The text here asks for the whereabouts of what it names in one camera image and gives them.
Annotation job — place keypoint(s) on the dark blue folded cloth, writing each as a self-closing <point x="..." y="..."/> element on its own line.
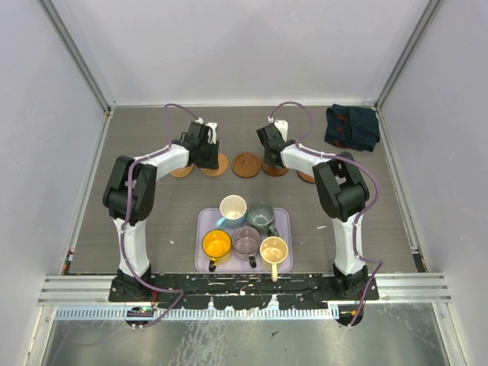
<point x="352" y="128"/>

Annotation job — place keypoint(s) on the brown wooden coaster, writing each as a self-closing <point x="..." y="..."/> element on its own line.
<point x="246" y="165"/>
<point x="274" y="171"/>

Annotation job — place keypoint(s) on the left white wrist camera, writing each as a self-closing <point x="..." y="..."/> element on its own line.
<point x="211" y="130"/>

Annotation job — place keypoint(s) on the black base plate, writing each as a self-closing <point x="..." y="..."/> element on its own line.
<point x="250" y="291"/>

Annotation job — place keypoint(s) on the woven rattan coaster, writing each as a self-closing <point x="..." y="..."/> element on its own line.
<point x="222" y="166"/>
<point x="183" y="172"/>
<point x="306" y="178"/>

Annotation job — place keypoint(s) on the yellow mug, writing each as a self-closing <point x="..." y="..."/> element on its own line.
<point x="217" y="246"/>

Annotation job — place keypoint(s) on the blue mug white inside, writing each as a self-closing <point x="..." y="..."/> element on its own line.
<point x="233" y="210"/>

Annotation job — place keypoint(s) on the purple glass mug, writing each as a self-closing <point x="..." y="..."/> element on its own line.
<point x="246" y="243"/>

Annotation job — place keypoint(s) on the grey green mug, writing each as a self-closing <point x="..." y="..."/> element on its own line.
<point x="261" y="217"/>

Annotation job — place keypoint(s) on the cream mug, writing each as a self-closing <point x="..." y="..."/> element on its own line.
<point x="273" y="251"/>

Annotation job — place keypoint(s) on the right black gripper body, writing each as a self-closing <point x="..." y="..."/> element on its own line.
<point x="266" y="159"/>

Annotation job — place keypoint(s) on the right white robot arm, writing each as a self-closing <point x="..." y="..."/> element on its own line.
<point x="342" y="193"/>

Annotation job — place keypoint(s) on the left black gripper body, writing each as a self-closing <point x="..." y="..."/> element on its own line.
<point x="207" y="158"/>

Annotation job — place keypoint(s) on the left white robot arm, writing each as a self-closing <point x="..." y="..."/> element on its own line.
<point x="131" y="189"/>

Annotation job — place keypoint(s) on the lavender plastic tray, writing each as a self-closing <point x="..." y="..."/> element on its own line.
<point x="206" y="222"/>

